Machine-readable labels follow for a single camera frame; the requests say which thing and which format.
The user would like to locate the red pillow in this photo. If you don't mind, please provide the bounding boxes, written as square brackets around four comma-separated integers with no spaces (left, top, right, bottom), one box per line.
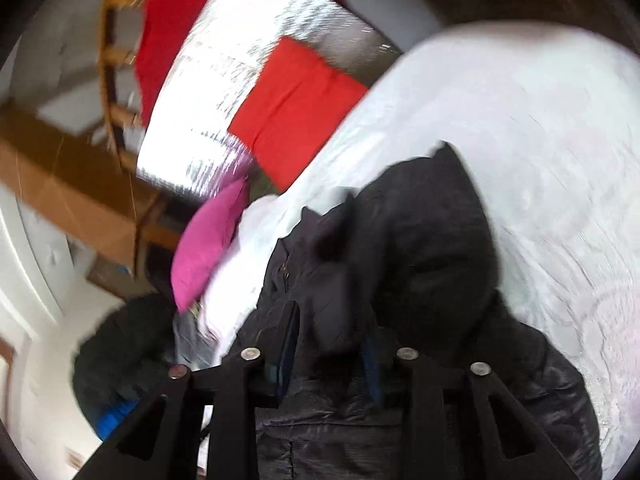
[228,37,368,192]

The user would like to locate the black coat pile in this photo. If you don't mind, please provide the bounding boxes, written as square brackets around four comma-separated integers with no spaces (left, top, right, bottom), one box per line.
[72,292,177,434]

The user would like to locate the white bed blanket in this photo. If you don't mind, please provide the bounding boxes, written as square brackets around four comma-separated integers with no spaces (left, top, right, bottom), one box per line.
[201,22,639,478]

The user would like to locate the pink pillow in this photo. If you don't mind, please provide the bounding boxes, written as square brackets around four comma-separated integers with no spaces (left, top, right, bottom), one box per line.
[170,179,250,312]

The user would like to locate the grey garment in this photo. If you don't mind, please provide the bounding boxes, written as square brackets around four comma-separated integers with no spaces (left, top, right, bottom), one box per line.
[172,302,218,370]

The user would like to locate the red cloth on headboard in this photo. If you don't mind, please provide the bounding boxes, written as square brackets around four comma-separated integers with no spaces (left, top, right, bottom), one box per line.
[134,0,207,126]

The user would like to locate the brown curved column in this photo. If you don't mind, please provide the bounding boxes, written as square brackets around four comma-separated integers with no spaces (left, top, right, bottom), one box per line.
[1,103,180,271]

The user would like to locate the wooden stair railing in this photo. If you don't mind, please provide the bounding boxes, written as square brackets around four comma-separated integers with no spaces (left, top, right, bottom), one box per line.
[96,0,145,174]

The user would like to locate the black quilted jacket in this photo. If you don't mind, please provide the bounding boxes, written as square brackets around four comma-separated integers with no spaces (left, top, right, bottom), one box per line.
[230,145,602,479]

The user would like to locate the blue jacket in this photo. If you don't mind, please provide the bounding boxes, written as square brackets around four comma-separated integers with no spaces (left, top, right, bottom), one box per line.
[96,401,138,441]

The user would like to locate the silver foil headboard panel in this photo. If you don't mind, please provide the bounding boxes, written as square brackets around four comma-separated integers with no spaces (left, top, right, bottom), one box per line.
[136,0,400,202]

